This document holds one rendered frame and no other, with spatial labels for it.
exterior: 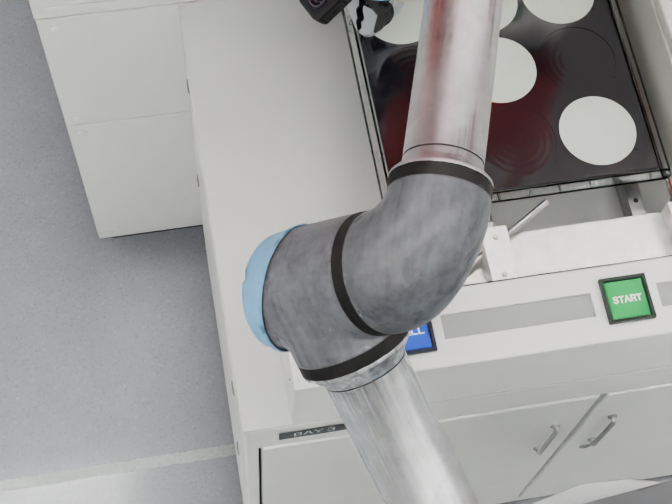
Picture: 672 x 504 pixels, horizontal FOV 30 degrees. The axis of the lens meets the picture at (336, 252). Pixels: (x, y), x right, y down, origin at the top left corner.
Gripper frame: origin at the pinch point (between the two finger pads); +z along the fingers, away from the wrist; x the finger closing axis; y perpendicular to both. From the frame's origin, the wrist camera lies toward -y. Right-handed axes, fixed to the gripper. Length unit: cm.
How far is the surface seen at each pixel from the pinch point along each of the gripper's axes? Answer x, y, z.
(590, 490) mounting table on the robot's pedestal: -63, -13, 10
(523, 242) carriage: -35.0, -1.1, 3.5
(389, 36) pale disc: -2.2, 3.2, 1.4
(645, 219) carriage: -41.8, 13.7, 3.5
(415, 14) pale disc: -1.5, 8.3, 1.4
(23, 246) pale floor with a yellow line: 43, -43, 91
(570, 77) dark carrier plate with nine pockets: -21.1, 18.8, 1.6
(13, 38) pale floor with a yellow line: 86, -19, 91
